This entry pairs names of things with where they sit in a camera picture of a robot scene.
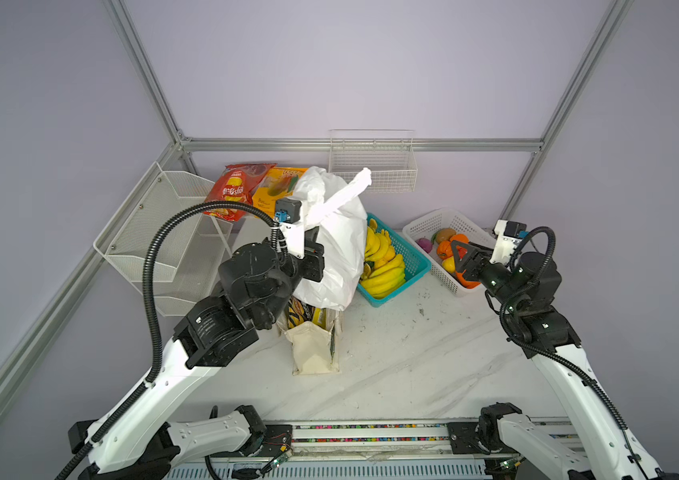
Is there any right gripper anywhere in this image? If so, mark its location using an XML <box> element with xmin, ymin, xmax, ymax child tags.
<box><xmin>444</xmin><ymin>238</ymin><xmax>521</xmax><ymax>314</ymax></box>

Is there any yellow snack packet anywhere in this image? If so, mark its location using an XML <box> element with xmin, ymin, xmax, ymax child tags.
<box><xmin>311</xmin><ymin>307</ymin><xmax>326</xmax><ymax>329</ymax></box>

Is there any white plastic bag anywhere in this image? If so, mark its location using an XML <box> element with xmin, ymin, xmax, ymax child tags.
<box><xmin>282</xmin><ymin>167</ymin><xmax>373</xmax><ymax>311</ymax></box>

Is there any black yellow chips bag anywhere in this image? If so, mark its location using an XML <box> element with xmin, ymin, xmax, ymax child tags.
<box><xmin>286</xmin><ymin>298</ymin><xmax>312</xmax><ymax>329</ymax></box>

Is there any beige canvas tote bag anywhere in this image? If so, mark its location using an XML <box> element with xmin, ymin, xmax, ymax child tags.
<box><xmin>276</xmin><ymin>303</ymin><xmax>343</xmax><ymax>376</ymax></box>

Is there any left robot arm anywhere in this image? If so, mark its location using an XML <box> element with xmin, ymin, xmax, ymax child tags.
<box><xmin>59</xmin><ymin>198</ymin><xmax>324</xmax><ymax>479</ymax></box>

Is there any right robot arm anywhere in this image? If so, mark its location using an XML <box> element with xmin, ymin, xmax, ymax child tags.
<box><xmin>451</xmin><ymin>220</ymin><xmax>677</xmax><ymax>479</ymax></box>

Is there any orange toy fruit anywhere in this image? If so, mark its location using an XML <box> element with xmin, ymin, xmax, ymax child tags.
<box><xmin>449</xmin><ymin>234</ymin><xmax>469</xmax><ymax>244</ymax></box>
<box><xmin>455</xmin><ymin>272</ymin><xmax>481</xmax><ymax>289</ymax></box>

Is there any brown toy potato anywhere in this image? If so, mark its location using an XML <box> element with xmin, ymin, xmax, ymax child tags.
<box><xmin>433</xmin><ymin>228</ymin><xmax>457</xmax><ymax>244</ymax></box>

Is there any white plastic basket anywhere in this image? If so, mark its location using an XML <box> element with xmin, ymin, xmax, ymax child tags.
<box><xmin>403</xmin><ymin>208</ymin><xmax>495</xmax><ymax>297</ymax></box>

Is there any teal plastic basket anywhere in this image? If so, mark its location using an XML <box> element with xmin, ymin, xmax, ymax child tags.
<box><xmin>357</xmin><ymin>213</ymin><xmax>431</xmax><ymax>307</ymax></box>

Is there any small yellow banana bunch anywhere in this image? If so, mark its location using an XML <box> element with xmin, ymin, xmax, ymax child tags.
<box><xmin>365</xmin><ymin>217</ymin><xmax>397</xmax><ymax>265</ymax></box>

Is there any large yellow banana bunch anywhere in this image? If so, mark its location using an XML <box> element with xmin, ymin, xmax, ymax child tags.
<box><xmin>361</xmin><ymin>254</ymin><xmax>407</xmax><ymax>299</ymax></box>

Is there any orange snack bag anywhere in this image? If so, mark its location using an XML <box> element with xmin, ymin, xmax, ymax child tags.
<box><xmin>252</xmin><ymin>167</ymin><xmax>307</xmax><ymax>217</ymax></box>

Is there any red chips bag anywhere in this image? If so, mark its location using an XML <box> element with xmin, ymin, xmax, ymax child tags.
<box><xmin>204</xmin><ymin>163</ymin><xmax>276</xmax><ymax>205</ymax></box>

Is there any white mesh shelf rack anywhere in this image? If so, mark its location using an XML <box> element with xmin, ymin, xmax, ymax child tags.
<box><xmin>92</xmin><ymin>162</ymin><xmax>235</xmax><ymax>318</ymax></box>

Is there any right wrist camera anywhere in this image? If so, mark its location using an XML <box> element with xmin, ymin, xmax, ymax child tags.
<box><xmin>491</xmin><ymin>219</ymin><xmax>527</xmax><ymax>265</ymax></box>

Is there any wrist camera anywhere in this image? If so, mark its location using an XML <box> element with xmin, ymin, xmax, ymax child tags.
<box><xmin>274</xmin><ymin>197</ymin><xmax>305</xmax><ymax>259</ymax></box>
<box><xmin>491</xmin><ymin>219</ymin><xmax>527</xmax><ymax>265</ymax></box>

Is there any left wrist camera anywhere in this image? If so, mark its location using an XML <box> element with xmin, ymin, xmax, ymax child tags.
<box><xmin>274</xmin><ymin>197</ymin><xmax>305</xmax><ymax>259</ymax></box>

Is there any white wire wall basket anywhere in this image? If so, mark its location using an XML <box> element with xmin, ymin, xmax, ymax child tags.
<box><xmin>328</xmin><ymin>129</ymin><xmax>419</xmax><ymax>193</ymax></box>

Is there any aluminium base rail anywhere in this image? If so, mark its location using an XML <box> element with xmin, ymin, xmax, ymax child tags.
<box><xmin>113</xmin><ymin>418</ymin><xmax>631</xmax><ymax>480</ymax></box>

